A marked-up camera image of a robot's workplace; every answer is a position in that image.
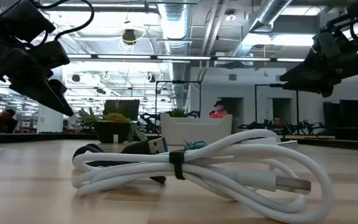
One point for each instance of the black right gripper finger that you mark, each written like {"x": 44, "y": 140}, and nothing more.
{"x": 309, "y": 73}
{"x": 315, "y": 88}

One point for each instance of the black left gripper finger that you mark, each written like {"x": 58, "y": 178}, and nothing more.
{"x": 59, "y": 86}
{"x": 45, "y": 96}

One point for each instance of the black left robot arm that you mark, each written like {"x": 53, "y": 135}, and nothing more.
{"x": 20, "y": 18}

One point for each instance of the black cabinet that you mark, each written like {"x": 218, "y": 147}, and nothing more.
{"x": 350, "y": 113}

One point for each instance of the person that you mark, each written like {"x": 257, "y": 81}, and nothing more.
{"x": 218, "y": 110}
{"x": 277, "y": 123}
{"x": 9, "y": 121}

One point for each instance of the succulent plant in black bowl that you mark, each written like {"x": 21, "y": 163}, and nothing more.
{"x": 112, "y": 132}

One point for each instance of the black monitor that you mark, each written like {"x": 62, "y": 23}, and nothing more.
{"x": 126, "y": 107}

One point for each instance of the small green plant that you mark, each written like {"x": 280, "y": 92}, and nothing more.
{"x": 178, "y": 113}

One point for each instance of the LED light bar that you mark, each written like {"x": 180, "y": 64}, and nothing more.
{"x": 182, "y": 57}

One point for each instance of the white plastic bin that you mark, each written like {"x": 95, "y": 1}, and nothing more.
{"x": 194, "y": 129}

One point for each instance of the black metal stand frame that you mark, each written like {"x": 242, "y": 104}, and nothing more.
{"x": 297, "y": 105}
{"x": 179, "y": 81}

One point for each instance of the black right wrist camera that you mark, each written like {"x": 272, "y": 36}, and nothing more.
{"x": 323, "y": 45}

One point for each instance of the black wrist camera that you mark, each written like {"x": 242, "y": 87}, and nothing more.
{"x": 323, "y": 45}
{"x": 53, "y": 54}

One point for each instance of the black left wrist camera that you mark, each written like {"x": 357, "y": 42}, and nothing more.
{"x": 53, "y": 54}

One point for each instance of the black overhead camera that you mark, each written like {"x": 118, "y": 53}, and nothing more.
{"x": 129, "y": 36}

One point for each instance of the silver ventilation duct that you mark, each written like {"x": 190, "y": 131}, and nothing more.
{"x": 174, "y": 21}

